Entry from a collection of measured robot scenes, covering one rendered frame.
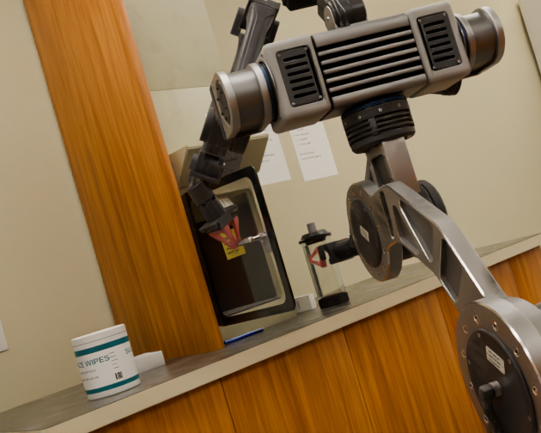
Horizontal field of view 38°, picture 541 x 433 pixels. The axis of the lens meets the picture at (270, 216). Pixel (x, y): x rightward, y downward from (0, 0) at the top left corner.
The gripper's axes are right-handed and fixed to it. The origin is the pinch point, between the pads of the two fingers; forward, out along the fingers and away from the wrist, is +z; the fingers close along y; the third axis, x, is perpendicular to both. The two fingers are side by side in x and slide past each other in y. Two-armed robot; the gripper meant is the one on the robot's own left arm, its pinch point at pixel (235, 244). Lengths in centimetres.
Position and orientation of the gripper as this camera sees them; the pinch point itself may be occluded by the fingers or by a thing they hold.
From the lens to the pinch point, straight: 209.3
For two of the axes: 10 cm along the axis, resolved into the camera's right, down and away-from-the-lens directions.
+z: 5.3, 8.1, 2.5
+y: -4.9, 5.3, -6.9
